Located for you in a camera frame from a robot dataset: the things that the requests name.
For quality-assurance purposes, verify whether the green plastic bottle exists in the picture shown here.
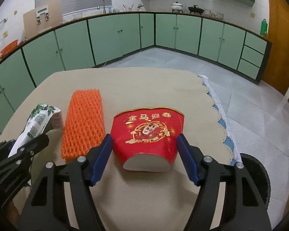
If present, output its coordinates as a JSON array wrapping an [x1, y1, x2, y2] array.
[[260, 18, 268, 36]]

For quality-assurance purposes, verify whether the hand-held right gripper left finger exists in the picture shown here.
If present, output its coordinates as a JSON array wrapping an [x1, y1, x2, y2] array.
[[19, 133, 114, 231]]

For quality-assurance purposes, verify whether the orange plastic basket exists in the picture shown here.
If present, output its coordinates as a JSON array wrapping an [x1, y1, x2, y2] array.
[[0, 40, 18, 54]]

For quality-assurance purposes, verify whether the white plastic holder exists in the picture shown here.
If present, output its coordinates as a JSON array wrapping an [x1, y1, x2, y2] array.
[[36, 6, 50, 24]]

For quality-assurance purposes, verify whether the cardboard board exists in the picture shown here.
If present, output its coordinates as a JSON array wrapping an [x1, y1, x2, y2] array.
[[23, 0, 63, 40]]

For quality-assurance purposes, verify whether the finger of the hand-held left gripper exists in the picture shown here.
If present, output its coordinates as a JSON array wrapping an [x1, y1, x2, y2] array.
[[7, 134, 50, 167], [0, 139, 17, 167]]

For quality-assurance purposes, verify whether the blue white patterned cloth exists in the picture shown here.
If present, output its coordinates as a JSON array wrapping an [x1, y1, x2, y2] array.
[[197, 74, 242, 166]]

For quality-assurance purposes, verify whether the red paper bucket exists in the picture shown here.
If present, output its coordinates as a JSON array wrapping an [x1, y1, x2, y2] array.
[[110, 106, 185, 172]]

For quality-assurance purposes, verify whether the black wok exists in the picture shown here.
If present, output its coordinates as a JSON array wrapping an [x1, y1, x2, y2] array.
[[188, 5, 205, 14]]

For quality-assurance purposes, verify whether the black round bin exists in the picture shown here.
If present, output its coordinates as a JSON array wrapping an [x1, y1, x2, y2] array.
[[239, 153, 271, 207]]

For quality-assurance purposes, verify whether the green base cabinet run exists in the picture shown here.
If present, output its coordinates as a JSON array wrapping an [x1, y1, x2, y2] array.
[[0, 12, 272, 134]]

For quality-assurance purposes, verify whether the green printed packet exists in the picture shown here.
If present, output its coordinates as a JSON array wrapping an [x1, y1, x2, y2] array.
[[8, 104, 64, 158]]

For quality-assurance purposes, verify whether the orange foam net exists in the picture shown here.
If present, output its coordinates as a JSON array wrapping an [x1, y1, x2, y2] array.
[[61, 89, 106, 160]]

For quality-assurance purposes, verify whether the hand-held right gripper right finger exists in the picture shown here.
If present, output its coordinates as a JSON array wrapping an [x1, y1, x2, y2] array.
[[176, 133, 272, 231]]

